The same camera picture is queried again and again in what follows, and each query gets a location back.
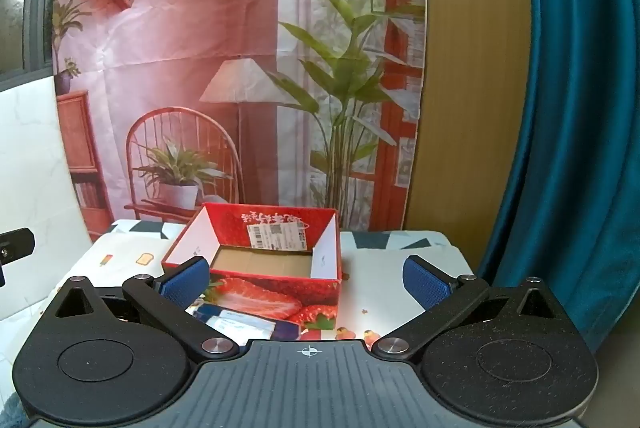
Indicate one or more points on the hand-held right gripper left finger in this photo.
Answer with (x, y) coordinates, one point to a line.
(187, 280)

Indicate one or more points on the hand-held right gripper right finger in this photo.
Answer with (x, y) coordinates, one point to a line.
(425, 282)

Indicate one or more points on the red strawberry print cardboard box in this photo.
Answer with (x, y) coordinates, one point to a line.
(280, 303)

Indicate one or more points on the white printed blanket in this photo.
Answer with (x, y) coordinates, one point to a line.
(385, 275)

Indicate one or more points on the blue white packet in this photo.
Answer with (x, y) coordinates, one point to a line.
(240, 324)

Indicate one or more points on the wooden board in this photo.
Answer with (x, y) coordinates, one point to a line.
(470, 83)

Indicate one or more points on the teal curtain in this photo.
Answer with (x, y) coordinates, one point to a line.
(575, 133)

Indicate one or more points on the printed room scene wall tapestry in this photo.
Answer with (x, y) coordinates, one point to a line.
(200, 33)

